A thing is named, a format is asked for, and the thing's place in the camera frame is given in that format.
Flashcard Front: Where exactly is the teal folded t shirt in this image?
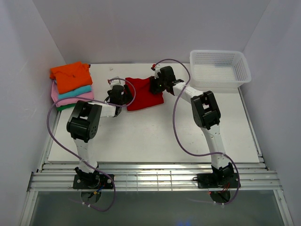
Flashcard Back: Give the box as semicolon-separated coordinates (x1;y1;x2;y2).
58;85;92;99

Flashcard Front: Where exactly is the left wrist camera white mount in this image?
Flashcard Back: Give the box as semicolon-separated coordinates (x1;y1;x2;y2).
108;77;122;89

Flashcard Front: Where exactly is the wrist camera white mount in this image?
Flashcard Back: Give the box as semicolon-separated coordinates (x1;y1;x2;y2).
151;64;161;79
108;77;122;89

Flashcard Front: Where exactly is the green folded t shirt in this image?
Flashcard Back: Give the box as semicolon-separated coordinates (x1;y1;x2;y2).
56;103;76;112

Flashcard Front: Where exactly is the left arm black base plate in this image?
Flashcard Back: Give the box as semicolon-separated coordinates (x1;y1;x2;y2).
72;174;114;190

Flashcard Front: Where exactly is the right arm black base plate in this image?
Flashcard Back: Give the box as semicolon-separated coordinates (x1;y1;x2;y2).
192;173;241;188

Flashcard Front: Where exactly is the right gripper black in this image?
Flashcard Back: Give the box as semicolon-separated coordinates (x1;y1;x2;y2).
149;74;167;95

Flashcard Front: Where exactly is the white plastic basket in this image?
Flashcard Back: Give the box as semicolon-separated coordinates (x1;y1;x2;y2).
190;50;252;88

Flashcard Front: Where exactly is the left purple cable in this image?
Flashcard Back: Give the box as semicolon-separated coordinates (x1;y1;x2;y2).
47;77;137;212

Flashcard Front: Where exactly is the purple cable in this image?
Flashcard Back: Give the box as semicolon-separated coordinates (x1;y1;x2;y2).
47;77;137;212
150;58;241;205

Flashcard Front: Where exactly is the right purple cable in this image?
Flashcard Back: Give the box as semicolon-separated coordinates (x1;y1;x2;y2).
150;58;241;205

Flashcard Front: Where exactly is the orange folded t shirt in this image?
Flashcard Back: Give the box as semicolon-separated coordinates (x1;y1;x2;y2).
49;62;93;94

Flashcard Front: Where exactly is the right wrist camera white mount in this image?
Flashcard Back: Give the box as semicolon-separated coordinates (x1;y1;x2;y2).
151;64;161;79

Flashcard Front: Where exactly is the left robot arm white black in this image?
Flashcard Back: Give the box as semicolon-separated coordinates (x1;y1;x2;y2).
66;83;133;191

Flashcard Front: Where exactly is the red t shirt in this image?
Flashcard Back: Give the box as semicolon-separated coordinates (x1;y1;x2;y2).
126;77;164;111

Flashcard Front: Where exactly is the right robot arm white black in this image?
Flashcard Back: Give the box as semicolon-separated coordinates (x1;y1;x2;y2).
150;65;240;190

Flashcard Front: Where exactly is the aluminium frame rail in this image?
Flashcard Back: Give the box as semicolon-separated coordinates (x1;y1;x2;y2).
27;103;294;226

